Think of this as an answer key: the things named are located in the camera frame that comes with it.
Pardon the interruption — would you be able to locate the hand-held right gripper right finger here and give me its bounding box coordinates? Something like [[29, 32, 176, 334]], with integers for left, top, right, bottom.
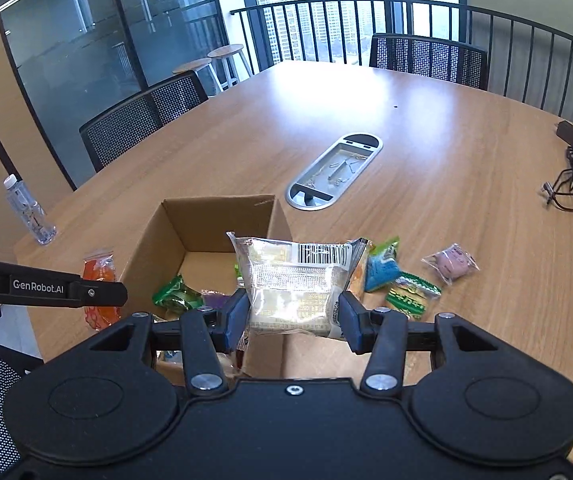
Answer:
[[339, 291, 492, 395]]

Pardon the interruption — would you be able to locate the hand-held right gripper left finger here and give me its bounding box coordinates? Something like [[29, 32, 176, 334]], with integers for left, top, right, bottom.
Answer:
[[89, 290, 252, 395]]

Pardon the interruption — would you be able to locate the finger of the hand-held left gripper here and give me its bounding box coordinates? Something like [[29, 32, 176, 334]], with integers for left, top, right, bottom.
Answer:
[[80, 280, 128, 308]]

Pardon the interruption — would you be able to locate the orange snack packet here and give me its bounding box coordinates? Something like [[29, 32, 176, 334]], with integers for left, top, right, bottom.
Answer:
[[82, 248, 121, 331]]

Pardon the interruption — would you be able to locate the purple snack packet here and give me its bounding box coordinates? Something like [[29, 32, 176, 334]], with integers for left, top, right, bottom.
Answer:
[[200, 289, 234, 311]]

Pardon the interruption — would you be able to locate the clear white cake packet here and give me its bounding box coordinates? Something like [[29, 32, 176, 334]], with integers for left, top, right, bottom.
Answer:
[[226, 231, 362, 341]]

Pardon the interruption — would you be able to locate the cardboard box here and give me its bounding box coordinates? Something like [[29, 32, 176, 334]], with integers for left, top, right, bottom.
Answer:
[[119, 195, 294, 381]]

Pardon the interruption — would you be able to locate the red snack bar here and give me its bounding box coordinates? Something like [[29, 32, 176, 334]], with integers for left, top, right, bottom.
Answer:
[[234, 342, 252, 376]]

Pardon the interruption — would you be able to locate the orange beige snack bar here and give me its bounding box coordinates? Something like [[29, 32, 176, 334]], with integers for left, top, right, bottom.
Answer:
[[349, 237, 373, 293]]

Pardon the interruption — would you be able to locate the green striped snack packet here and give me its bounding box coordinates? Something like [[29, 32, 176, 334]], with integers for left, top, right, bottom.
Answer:
[[393, 271, 442, 302], [385, 287, 429, 320]]

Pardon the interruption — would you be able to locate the blue snack packet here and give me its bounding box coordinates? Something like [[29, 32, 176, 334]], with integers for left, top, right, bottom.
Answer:
[[363, 236, 402, 293]]

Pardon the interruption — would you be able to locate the clear plastic water bottle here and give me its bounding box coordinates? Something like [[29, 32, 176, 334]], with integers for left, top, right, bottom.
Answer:
[[4, 174, 58, 246]]

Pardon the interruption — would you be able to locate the black mesh office chair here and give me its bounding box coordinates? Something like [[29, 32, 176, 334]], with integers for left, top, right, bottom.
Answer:
[[369, 33, 489, 92], [0, 345, 44, 480], [79, 70, 210, 173]]

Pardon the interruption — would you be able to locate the pink candy packet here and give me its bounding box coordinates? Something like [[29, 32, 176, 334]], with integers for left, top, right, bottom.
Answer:
[[421, 243, 480, 287]]

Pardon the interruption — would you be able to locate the round wooden stool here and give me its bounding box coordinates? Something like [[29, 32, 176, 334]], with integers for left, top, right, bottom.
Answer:
[[207, 44, 254, 92], [173, 57, 224, 93]]

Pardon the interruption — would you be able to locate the grey table cable tray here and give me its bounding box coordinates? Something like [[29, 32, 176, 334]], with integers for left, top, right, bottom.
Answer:
[[285, 132, 383, 211]]

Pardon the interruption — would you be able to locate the black power adapter with cable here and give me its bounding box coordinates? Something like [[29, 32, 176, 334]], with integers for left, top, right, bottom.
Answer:
[[541, 121, 573, 213]]

